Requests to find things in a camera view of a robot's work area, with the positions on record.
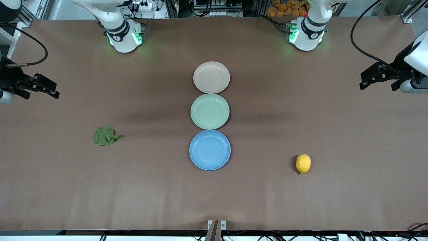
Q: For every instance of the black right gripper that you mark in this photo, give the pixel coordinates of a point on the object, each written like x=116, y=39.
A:
x=7, y=79

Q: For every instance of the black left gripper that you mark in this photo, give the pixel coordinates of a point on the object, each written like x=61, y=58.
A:
x=398, y=64

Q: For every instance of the green lettuce leaf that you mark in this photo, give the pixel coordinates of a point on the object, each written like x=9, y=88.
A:
x=105, y=136

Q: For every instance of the yellow lemon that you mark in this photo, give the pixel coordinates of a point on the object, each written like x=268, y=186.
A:
x=303, y=163

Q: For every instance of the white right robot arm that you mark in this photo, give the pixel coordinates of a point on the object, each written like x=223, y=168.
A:
x=122, y=31

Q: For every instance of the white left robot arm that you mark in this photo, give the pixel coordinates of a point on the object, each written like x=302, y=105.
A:
x=309, y=31

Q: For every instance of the bag of orange items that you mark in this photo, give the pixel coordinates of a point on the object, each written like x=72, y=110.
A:
x=286, y=8

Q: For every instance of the white power strip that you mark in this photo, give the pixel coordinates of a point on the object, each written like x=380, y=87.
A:
x=143, y=5

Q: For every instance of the beige round plate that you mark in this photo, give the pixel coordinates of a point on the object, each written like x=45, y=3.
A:
x=211, y=77

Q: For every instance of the light green round plate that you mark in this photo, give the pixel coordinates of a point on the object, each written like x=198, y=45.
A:
x=210, y=111

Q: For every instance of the black equipment rack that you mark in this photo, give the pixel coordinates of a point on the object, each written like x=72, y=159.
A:
x=217, y=8

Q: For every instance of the blue round plate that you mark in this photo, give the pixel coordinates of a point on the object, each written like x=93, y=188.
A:
x=210, y=150

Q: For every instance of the aluminium frame profile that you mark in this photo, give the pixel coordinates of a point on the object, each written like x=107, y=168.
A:
x=31, y=15
x=413, y=11

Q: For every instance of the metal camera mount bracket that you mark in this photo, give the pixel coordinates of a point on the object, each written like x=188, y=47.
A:
x=216, y=229

